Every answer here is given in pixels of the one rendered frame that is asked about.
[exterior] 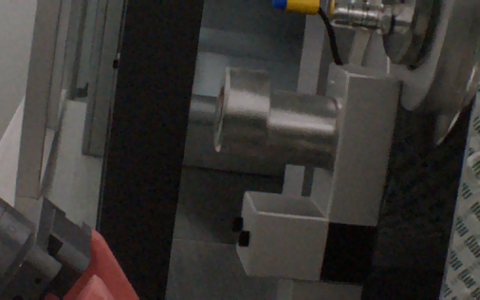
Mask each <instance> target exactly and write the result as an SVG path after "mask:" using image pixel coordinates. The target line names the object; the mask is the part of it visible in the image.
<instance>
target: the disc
mask: <svg viewBox="0 0 480 300"><path fill-rule="evenodd" d="M474 4H475V5H474V10H473V15H472V19H471V28H470V31H469V35H468V39H467V43H466V45H465V48H466V49H465V52H464V55H463V59H462V62H461V65H460V67H459V69H458V72H457V74H456V77H455V79H454V81H453V83H452V87H451V89H450V91H449V93H448V95H447V96H446V98H445V99H444V101H443V102H442V104H441V105H440V106H439V107H438V108H437V109H436V110H435V112H432V113H422V112H415V111H409V110H406V108H405V107H404V110H405V115H406V119H407V123H408V125H409V129H410V131H411V134H412V136H413V137H414V139H415V141H416V142H417V143H418V145H419V146H420V148H422V149H424V150H430V151H434V150H435V149H438V148H440V147H441V146H443V145H444V144H445V143H447V142H448V141H449V140H450V139H451V138H452V137H453V135H454V134H455V133H456V132H457V129H458V128H459V126H460V124H461V123H462V121H463V120H464V119H465V117H466V115H467V113H468V111H469V109H470V107H471V102H472V99H473V97H474V94H475V92H476V89H477V86H478V85H479V83H480V0H474Z"/></svg>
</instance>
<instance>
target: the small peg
mask: <svg viewBox="0 0 480 300"><path fill-rule="evenodd" d="M329 10H330V17H329V19H330V24H331V25H332V27H334V28H344V27H346V28H350V29H355V30H356V31H358V30H362V31H364V32H371V33H372V32H374V31H375V32H376V33H378V34H388V33H389V31H390V30H391V28H392V20H393V11H392V8H391V5H385V4H380V5H378V4H377V3H371V1H367V2H362V1H361V0H332V1H331V4H330V9H329Z"/></svg>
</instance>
